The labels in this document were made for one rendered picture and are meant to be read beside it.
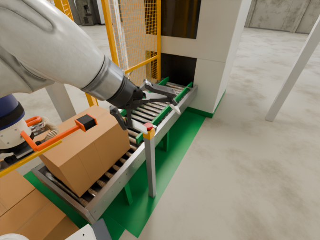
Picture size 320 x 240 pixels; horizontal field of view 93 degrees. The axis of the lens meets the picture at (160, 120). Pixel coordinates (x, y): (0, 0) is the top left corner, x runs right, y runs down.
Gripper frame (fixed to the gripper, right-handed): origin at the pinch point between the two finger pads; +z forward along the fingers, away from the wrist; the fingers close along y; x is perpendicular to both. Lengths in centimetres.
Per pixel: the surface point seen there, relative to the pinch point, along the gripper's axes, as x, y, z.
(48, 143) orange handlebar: -18, 57, -8
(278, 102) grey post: -100, -105, 252
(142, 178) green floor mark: -31, 102, 119
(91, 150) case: -31, 72, 26
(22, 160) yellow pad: -18, 79, -10
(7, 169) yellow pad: -13, 82, -14
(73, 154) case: -26, 75, 14
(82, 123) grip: -28, 46, 1
